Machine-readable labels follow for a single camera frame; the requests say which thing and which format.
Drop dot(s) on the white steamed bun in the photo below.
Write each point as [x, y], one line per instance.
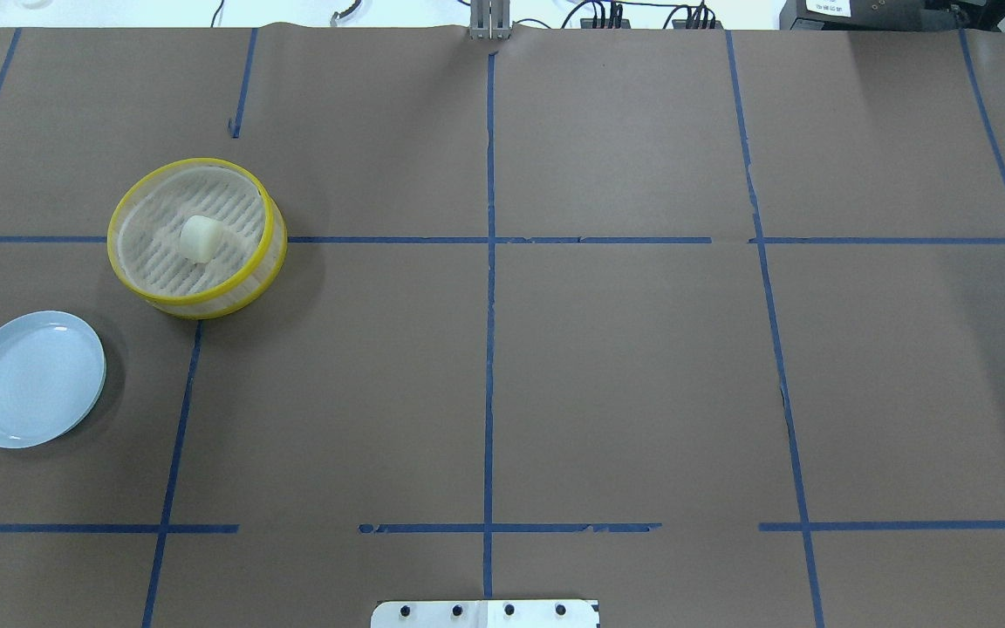
[200, 238]

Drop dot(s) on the yellow rimmed bamboo steamer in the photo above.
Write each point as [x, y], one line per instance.
[142, 238]

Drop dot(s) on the light blue plate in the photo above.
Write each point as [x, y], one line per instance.
[52, 372]

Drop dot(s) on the aluminium frame post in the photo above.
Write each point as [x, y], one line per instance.
[490, 19]

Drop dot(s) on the white mounting base plate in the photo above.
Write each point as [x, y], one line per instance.
[488, 613]

